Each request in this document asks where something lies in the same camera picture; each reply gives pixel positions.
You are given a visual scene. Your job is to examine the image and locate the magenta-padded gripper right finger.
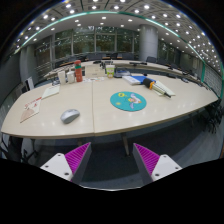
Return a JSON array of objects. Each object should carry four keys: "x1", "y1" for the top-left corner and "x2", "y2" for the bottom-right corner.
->
[{"x1": 132, "y1": 142, "x2": 183, "y2": 186}]

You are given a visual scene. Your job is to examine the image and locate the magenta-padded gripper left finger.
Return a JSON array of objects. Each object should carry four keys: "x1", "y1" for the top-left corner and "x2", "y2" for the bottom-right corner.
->
[{"x1": 39, "y1": 142, "x2": 93, "y2": 185}]

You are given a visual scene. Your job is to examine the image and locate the silver grey computer mouse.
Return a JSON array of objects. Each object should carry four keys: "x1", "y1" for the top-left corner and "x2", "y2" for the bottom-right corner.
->
[{"x1": 59, "y1": 108, "x2": 81, "y2": 125}]

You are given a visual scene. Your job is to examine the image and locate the round teal cartoon mouse pad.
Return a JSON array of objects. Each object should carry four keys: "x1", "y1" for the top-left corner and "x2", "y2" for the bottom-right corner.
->
[{"x1": 109, "y1": 91, "x2": 148, "y2": 112}]

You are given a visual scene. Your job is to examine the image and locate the red and white leaflet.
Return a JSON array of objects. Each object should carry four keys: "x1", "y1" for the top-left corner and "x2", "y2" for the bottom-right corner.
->
[{"x1": 19, "y1": 96, "x2": 43, "y2": 124}]

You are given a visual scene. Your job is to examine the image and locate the white paper pad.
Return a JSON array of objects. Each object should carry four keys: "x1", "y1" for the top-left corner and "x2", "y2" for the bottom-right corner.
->
[{"x1": 41, "y1": 85, "x2": 61, "y2": 100}]

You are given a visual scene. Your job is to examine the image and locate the white booklet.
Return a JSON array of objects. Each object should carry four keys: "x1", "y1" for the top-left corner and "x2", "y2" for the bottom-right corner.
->
[{"x1": 151, "y1": 79, "x2": 177, "y2": 98}]

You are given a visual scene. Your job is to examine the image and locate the tall white cup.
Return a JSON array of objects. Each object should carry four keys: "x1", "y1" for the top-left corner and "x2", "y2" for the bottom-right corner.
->
[{"x1": 57, "y1": 70, "x2": 67, "y2": 85}]

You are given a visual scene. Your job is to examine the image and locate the blue and white book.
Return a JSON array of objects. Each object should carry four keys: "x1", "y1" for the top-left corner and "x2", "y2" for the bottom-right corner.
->
[{"x1": 121, "y1": 75, "x2": 156, "y2": 86}]

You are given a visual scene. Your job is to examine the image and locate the colourful flyer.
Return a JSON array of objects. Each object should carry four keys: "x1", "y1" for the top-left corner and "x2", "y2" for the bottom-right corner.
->
[{"x1": 82, "y1": 76, "x2": 108, "y2": 83}]

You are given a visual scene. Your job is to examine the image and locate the red bottle with green band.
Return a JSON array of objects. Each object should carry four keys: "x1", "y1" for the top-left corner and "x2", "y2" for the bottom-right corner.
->
[{"x1": 73, "y1": 59, "x2": 84, "y2": 83}]

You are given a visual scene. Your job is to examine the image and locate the black conference device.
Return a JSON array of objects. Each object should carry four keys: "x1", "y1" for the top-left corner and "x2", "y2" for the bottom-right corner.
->
[{"x1": 114, "y1": 68, "x2": 132, "y2": 79}]

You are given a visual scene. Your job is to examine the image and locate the dark office chairs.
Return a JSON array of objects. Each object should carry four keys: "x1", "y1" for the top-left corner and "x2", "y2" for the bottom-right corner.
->
[{"x1": 79, "y1": 51, "x2": 188, "y2": 73}]

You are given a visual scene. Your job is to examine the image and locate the ceiling lights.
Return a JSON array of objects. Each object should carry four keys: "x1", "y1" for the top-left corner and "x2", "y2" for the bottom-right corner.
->
[{"x1": 14, "y1": 0, "x2": 221, "y2": 64}]

